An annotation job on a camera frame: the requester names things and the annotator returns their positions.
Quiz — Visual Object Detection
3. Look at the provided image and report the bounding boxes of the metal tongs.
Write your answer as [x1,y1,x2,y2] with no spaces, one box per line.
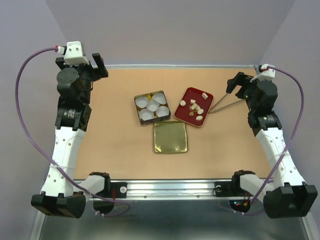
[208,93,244,114]

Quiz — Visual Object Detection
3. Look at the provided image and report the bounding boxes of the white round chocolate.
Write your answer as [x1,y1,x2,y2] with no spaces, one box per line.
[180,100,186,107]

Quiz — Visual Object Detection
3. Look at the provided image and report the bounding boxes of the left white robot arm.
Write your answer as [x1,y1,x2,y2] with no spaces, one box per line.
[31,53,109,219]

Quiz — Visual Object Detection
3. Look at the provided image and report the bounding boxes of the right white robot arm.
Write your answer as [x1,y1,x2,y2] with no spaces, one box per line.
[226,71,318,219]

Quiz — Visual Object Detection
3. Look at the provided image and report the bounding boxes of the white cylinder chocolate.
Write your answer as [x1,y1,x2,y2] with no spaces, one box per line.
[190,103,200,111]

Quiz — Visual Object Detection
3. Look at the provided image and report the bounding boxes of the white swirl oval chocolate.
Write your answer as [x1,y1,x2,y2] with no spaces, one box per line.
[196,115,203,121]

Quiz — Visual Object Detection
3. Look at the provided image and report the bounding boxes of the square chocolate tin box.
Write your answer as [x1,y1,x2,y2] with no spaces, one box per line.
[134,90,171,127]

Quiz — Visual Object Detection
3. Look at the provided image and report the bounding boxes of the red lacquer tray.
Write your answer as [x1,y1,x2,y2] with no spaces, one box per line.
[174,87,214,128]

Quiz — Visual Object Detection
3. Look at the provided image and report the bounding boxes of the white paper cup back-left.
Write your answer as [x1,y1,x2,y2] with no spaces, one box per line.
[135,96,149,109]

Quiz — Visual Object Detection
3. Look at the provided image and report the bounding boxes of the white paper cup centre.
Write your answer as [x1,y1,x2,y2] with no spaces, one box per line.
[146,100,160,112]

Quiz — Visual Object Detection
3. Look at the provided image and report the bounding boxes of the white paper cup front-left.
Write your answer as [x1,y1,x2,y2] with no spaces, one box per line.
[139,108,155,121]

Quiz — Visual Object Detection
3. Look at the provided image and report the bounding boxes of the white paper cup back-right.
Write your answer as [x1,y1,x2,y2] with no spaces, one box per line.
[152,92,167,105]

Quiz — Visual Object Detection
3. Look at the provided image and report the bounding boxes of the white paper cup front-right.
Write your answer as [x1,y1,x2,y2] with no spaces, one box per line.
[156,106,170,118]

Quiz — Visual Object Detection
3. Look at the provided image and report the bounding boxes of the gold tin lid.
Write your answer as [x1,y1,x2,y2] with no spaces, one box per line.
[153,121,188,154]

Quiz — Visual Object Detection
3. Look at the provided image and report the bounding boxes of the small electronics board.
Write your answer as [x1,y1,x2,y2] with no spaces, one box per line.
[229,200,251,213]

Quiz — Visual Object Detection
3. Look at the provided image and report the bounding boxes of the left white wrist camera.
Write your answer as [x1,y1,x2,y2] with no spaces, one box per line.
[64,41,89,66]

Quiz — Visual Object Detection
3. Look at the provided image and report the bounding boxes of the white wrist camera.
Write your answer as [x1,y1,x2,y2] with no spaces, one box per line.
[250,64,276,83]
[64,41,89,66]

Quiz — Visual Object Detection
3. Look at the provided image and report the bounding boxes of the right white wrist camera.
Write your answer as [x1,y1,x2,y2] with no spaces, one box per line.
[250,64,276,83]

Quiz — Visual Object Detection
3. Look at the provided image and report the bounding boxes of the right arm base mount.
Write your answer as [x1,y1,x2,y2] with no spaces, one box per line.
[212,170,264,198]

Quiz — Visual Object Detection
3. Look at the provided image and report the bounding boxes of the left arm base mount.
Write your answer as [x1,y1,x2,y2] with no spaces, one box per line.
[89,172,128,200]

